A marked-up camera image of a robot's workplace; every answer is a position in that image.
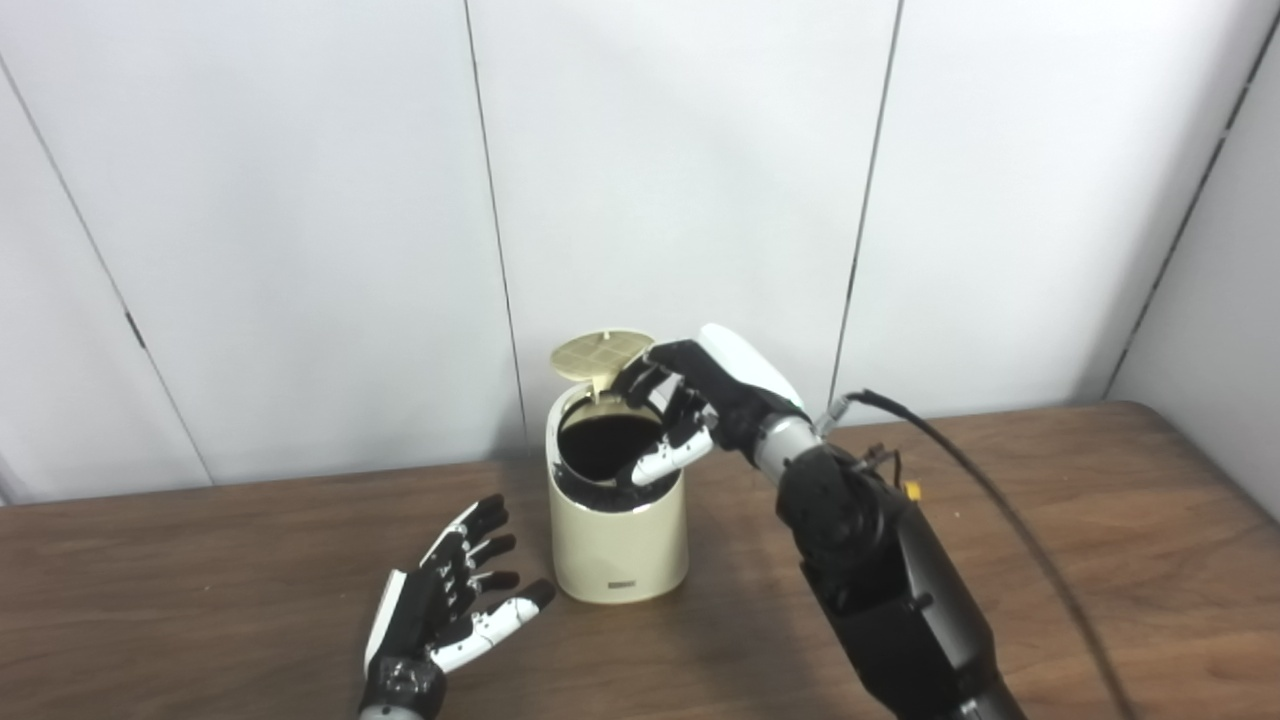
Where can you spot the cream-colored desktop trash bin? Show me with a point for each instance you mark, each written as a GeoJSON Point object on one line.
{"type": "Point", "coordinates": [615, 550]}

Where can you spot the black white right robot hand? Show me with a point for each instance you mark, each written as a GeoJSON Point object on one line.
{"type": "Point", "coordinates": [740, 385]}

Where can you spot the dark wall panel hinge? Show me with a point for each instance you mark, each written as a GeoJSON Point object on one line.
{"type": "Point", "coordinates": [135, 330]}

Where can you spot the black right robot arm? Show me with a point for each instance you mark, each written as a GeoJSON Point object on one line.
{"type": "Point", "coordinates": [890, 590]}

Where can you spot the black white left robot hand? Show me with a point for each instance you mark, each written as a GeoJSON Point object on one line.
{"type": "Point", "coordinates": [420, 610]}

